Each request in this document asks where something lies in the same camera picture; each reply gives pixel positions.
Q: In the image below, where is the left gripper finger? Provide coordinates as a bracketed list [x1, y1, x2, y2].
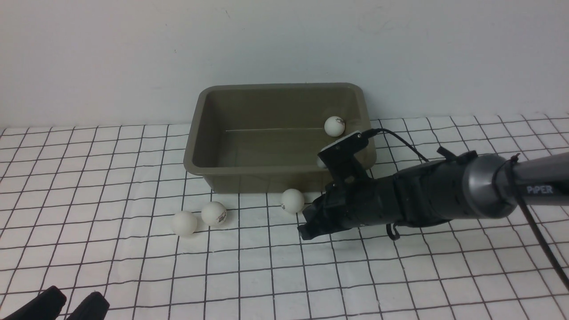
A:
[4, 286, 67, 320]
[67, 292, 110, 320]

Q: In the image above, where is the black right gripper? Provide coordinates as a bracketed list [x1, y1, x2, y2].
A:
[297, 176, 403, 241]

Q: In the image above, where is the white ball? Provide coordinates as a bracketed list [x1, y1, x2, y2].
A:
[201, 202, 227, 227]
[280, 188, 305, 213]
[171, 211, 198, 237]
[324, 116, 345, 137]

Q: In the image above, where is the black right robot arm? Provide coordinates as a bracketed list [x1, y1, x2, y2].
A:
[298, 152, 568, 240]

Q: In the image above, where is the white grid tablecloth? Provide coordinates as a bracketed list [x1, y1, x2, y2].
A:
[0, 125, 568, 320]

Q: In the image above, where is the olive plastic bin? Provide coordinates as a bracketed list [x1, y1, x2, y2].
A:
[183, 83, 371, 194]

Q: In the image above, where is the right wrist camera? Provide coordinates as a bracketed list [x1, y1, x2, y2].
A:
[317, 129, 373, 188]

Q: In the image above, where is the black right camera cable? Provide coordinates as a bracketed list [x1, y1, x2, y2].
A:
[362, 128, 429, 163]

